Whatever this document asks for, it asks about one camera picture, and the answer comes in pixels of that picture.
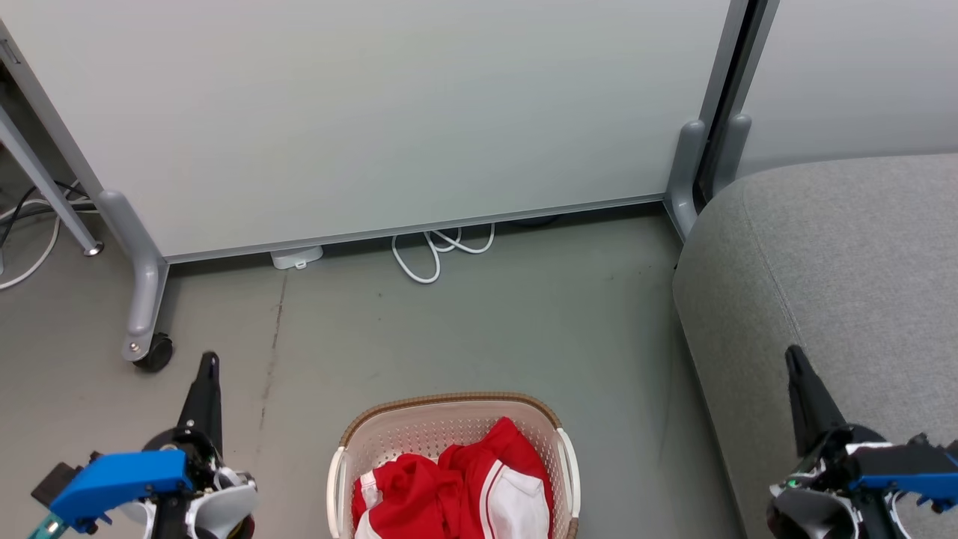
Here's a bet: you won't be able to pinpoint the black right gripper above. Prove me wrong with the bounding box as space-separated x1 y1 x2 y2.
784 344 891 496

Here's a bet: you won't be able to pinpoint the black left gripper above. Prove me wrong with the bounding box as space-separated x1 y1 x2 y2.
142 352 227 493

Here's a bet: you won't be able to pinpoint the red and white garment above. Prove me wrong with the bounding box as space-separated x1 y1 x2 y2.
352 417 555 539

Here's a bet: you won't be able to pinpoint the grey fabric sofa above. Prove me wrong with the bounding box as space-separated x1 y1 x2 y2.
671 153 958 539

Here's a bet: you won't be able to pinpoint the black caster wheel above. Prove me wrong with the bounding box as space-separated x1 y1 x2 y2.
133 333 174 373

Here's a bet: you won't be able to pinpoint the long grey partition foot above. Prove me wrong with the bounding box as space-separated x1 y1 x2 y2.
97 189 170 363

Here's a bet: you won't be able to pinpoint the small white floor adapter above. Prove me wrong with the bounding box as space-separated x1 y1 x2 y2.
270 246 325 271

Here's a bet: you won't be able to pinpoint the cream plastic laundry basket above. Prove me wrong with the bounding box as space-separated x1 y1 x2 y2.
326 392 582 539

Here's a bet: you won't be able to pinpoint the short grey partition foot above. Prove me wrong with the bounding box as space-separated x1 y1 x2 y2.
711 112 752 198
664 120 708 242

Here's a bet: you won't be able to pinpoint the grey metal table leg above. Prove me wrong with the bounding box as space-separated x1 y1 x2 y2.
0 105 105 258

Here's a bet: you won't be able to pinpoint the narrow white partition panel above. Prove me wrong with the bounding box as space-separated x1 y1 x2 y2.
737 0 958 178

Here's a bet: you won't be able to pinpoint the wide white partition panel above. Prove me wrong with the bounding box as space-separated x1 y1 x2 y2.
0 0 749 264

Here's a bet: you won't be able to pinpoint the blue right camera mount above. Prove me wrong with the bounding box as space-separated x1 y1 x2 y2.
849 440 958 514

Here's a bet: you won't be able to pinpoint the white coiled floor cable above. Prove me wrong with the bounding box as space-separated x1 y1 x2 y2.
391 223 496 285

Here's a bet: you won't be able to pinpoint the black floor cables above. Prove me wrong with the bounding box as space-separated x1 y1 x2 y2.
0 180 100 252

